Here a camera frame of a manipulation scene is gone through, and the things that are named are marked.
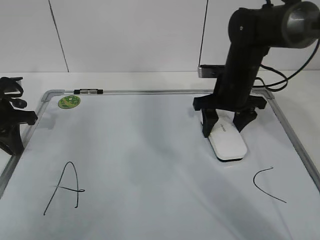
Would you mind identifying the white board eraser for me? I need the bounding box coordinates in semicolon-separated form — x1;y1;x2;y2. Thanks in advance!
207;112;248;162

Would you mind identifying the black silver frame clip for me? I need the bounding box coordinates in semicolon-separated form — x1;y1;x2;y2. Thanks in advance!
73;88;104;95

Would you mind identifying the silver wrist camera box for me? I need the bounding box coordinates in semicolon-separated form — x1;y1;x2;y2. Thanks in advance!
197;64;225;79

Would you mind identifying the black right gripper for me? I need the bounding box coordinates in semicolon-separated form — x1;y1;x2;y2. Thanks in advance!
192;93;267;138

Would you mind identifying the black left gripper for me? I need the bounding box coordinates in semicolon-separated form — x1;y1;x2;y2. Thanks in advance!
0;77;38;156

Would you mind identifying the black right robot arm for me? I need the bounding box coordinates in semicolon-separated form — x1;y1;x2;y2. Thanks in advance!
193;0;320;138

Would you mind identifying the white board with grey frame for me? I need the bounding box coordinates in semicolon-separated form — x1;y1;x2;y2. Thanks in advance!
0;90;320;240

